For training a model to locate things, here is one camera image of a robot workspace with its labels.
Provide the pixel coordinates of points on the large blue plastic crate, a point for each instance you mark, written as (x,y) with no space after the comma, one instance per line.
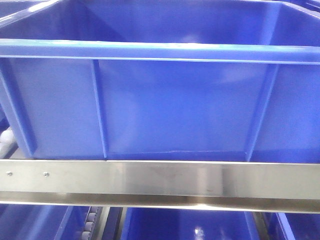
(217,80)

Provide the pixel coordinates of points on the blue bin lower shelf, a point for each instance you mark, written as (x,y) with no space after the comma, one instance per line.
(184,224)

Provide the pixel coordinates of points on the stainless steel front rack bar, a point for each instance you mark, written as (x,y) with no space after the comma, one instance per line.
(199,185)

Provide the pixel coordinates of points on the white roller conveyor track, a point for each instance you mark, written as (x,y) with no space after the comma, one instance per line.
(91,223)

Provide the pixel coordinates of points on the small blue bin lower left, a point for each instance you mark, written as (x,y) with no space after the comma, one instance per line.
(41,222)

